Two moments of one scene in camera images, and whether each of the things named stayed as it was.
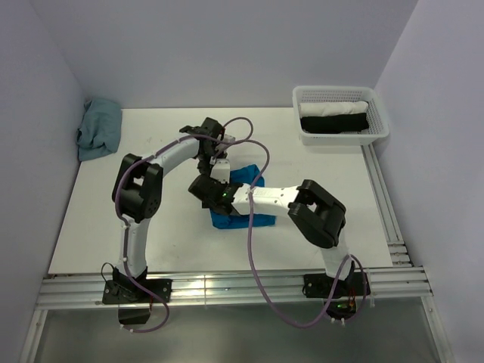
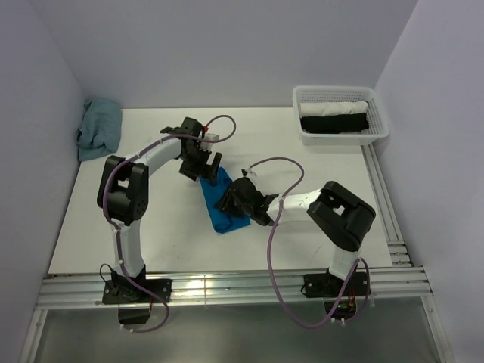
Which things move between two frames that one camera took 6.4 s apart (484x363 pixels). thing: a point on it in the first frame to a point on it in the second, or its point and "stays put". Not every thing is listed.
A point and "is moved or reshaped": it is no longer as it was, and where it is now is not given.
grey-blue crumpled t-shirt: [99, 132] stays put
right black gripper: [215, 181] to [226, 203]
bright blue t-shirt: [243, 175] is moved or reshaped
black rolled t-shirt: [333, 124] stays put
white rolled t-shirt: [332, 108] stays put
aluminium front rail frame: [78, 291] stays put
